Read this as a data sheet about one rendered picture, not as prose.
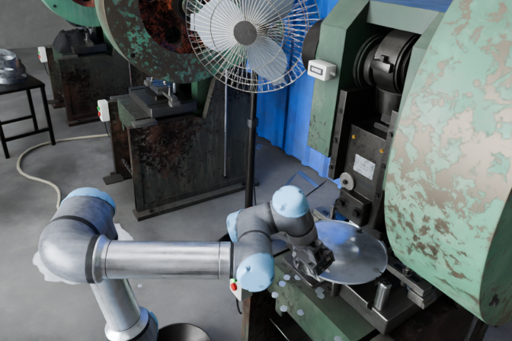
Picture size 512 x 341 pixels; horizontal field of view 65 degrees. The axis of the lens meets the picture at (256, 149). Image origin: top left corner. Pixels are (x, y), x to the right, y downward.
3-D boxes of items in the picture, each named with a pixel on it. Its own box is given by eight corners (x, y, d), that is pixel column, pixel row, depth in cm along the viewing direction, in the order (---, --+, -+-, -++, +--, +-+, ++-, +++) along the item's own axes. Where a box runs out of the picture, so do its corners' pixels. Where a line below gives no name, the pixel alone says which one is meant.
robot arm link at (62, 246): (11, 255, 73) (279, 258, 76) (37, 218, 83) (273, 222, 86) (24, 301, 79) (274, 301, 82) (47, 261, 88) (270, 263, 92)
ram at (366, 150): (363, 235, 115) (383, 141, 101) (327, 208, 126) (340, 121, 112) (401, 216, 124) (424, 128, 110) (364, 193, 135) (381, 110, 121)
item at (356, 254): (273, 250, 124) (273, 247, 123) (325, 211, 143) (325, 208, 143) (357, 301, 107) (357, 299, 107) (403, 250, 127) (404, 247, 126)
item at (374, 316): (383, 336, 114) (388, 321, 111) (285, 245, 146) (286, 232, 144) (445, 292, 129) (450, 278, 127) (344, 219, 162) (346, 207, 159)
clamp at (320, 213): (338, 243, 140) (343, 218, 135) (306, 218, 152) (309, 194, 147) (350, 237, 143) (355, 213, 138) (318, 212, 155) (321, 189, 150)
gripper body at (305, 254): (315, 282, 103) (305, 256, 96) (293, 262, 109) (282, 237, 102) (336, 261, 106) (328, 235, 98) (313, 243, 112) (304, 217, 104)
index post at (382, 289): (380, 311, 114) (386, 286, 110) (372, 304, 116) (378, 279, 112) (386, 307, 115) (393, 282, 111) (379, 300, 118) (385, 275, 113)
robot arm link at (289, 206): (265, 189, 94) (300, 178, 93) (278, 217, 101) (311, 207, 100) (270, 215, 88) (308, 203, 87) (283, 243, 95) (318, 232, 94)
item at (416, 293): (423, 309, 115) (432, 282, 111) (377, 273, 127) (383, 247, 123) (435, 301, 118) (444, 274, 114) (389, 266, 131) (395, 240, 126)
